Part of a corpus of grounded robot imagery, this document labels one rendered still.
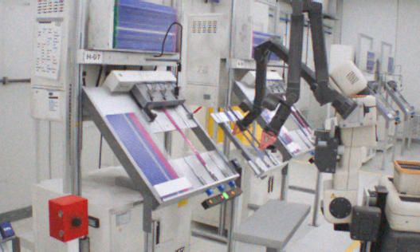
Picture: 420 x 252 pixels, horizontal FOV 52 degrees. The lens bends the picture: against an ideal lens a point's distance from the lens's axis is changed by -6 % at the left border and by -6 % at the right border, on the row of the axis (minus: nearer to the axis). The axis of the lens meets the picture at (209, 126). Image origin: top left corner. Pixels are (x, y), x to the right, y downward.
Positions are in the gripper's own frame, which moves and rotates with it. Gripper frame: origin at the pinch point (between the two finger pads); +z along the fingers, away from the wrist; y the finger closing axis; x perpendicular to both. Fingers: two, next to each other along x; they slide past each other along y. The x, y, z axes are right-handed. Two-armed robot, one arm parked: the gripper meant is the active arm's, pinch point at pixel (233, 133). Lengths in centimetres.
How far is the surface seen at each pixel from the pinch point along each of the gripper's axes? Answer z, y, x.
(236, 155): 11.9, -8.2, 8.4
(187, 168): 7, 51, 11
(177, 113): 7.1, 27.4, -24.2
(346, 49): -21, -414, -91
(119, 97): 8, 64, -39
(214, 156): 6.7, 23.2, 8.3
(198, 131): 8.3, 17.7, -10.9
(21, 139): 144, 22, -115
